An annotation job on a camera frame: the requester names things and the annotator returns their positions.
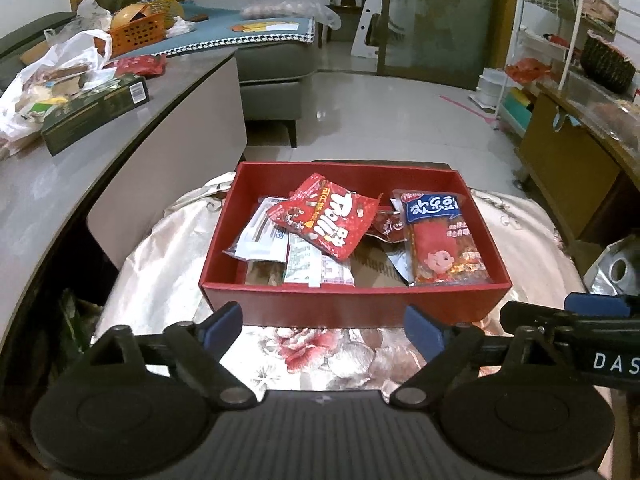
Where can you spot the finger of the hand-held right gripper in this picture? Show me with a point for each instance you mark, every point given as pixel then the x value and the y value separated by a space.
pixel 550 321
pixel 595 305

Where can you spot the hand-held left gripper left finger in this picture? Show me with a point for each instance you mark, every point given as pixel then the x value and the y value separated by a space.
pixel 222 327

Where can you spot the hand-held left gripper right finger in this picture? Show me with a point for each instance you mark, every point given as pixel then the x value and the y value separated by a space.
pixel 425 332

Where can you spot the silver foil snack packet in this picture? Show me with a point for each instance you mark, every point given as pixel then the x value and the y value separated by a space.
pixel 400 267

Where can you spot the red cardboard box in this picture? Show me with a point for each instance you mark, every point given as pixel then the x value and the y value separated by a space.
pixel 350 305

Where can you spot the red blue cartoon snack packet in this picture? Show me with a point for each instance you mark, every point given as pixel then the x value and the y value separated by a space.
pixel 440 240

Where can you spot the large white blue snack packet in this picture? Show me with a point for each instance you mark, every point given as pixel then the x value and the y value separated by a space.
pixel 255 235

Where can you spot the green white wafer packet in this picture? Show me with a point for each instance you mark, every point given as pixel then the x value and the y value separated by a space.
pixel 315 267

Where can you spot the dark red snack packet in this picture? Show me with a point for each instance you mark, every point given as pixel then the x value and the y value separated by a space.
pixel 387 225

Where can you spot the red white-lettered snack packet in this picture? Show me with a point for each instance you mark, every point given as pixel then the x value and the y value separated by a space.
pixel 325 215

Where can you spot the silver foil bag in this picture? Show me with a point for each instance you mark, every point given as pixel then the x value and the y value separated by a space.
pixel 607 270

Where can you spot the floral satin blanket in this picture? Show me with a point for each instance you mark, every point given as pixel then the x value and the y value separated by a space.
pixel 165 260

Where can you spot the wooden cabinet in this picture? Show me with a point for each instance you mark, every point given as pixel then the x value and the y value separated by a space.
pixel 565 175

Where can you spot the grey coffee table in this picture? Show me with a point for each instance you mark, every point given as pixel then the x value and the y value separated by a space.
pixel 165 200

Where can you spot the teal storage box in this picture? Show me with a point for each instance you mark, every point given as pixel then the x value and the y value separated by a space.
pixel 515 112

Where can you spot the pink fly swatter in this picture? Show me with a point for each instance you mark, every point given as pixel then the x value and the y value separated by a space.
pixel 470 107

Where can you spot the grey sofa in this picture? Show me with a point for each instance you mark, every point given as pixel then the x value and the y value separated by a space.
pixel 270 95

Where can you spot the white container stack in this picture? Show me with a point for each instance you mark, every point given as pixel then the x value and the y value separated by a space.
pixel 490 87

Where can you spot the dark wicker basket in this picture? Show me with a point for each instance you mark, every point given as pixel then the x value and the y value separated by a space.
pixel 605 62

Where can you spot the orange plastic bag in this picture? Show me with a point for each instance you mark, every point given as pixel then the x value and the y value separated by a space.
pixel 527 70

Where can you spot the dark green box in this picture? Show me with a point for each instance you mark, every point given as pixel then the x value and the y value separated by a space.
pixel 95 110

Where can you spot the blue sofa cover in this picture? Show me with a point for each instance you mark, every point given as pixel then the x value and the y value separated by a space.
pixel 215 32

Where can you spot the white crumpled plastic bag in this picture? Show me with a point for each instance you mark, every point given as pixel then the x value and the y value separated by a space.
pixel 180 27

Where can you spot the orange plastic basket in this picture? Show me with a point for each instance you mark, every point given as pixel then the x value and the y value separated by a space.
pixel 137 35

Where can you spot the white perforated board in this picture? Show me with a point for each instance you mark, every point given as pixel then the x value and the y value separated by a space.
pixel 365 30

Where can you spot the small dark flat object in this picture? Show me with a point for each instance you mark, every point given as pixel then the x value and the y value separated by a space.
pixel 201 18

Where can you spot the glass sliding door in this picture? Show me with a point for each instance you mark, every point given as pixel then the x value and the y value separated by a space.
pixel 440 20

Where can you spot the translucent plastic bag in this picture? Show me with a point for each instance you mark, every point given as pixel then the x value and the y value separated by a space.
pixel 290 10

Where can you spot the yellow mesh item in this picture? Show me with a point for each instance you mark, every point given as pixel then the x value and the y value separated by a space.
pixel 150 7

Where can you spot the clear crumpled plastic bag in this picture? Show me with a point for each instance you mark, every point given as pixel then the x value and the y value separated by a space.
pixel 92 12

